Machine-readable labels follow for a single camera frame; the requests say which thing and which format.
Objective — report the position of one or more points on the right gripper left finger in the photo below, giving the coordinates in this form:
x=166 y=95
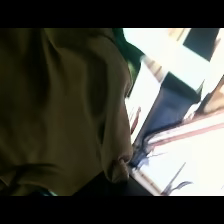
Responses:
x=95 y=187

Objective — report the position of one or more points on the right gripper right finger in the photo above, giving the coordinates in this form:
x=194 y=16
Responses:
x=133 y=189

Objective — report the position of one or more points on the olive brown garment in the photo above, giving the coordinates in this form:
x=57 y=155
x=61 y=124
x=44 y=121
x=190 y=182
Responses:
x=60 y=110

